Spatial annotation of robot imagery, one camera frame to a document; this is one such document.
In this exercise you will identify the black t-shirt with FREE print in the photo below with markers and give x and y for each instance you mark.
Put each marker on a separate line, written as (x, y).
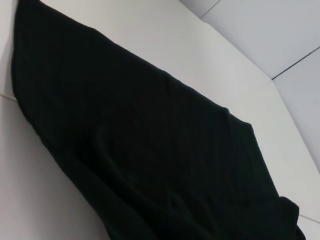
(137, 137)

